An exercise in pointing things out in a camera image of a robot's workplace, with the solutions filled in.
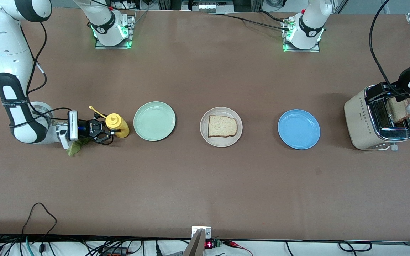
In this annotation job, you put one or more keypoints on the toasted bread slice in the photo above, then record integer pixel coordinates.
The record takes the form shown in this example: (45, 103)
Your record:
(222, 126)
(399, 108)

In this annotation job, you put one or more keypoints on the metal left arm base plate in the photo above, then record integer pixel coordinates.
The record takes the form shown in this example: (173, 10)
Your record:
(301, 50)

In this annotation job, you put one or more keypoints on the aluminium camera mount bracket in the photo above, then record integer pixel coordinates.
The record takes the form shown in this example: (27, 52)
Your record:
(199, 241)

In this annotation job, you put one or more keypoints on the beige chrome two-slot toaster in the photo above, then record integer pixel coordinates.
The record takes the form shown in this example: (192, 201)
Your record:
(359, 124)

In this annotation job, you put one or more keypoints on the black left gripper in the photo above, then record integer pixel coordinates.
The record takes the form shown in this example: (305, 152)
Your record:
(405, 79)

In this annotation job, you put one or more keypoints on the white lit device box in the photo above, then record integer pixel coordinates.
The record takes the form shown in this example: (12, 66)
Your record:
(206, 6)

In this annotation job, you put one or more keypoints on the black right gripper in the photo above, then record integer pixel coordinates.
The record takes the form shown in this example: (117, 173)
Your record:
(95, 128)

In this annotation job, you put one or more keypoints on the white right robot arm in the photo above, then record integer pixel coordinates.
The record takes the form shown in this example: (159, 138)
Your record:
(9, 71)

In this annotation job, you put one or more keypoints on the blue plate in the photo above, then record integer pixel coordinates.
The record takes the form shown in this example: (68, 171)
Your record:
(299, 129)

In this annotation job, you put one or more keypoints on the red clip lead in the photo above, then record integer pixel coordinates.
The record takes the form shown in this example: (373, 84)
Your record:
(231, 243)

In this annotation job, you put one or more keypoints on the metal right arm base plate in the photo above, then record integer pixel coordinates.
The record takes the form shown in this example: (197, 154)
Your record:
(132, 28)

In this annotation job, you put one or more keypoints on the beige plate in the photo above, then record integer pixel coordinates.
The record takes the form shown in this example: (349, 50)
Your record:
(222, 111)

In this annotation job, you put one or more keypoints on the green lettuce leaf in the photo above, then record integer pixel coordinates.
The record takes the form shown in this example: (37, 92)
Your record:
(72, 150)

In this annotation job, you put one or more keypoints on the yellow squeeze bottle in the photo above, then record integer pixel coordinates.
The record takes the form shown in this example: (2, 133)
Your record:
(117, 124)

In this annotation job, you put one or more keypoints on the small red LED board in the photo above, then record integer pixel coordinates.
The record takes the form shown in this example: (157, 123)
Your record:
(212, 244)

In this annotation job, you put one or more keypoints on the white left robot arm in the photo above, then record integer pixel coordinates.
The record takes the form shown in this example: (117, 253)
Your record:
(310, 25)

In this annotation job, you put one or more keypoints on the mint green plate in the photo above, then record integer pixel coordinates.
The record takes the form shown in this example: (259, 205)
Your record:
(154, 121)

